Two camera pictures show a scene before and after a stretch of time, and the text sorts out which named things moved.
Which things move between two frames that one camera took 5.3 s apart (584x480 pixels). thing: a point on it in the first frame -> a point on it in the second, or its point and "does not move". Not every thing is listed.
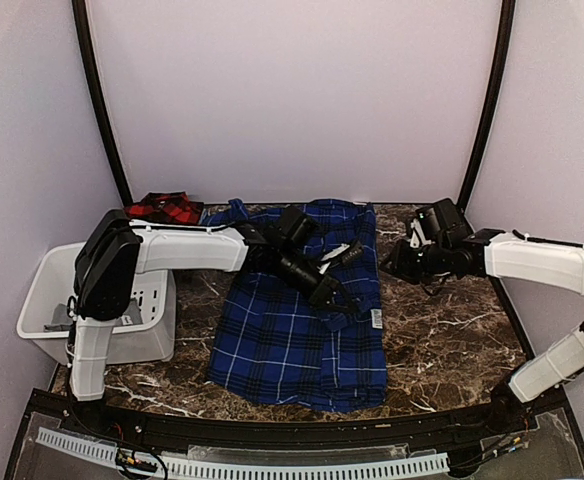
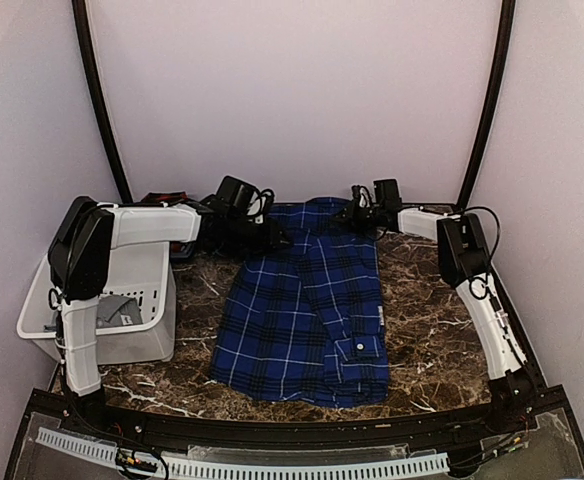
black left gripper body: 329,282 -> 257,242
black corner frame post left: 84,39 does not move
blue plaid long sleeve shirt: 274,343 does not move
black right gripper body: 419,267 -> 364,219
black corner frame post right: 506,33 does not move
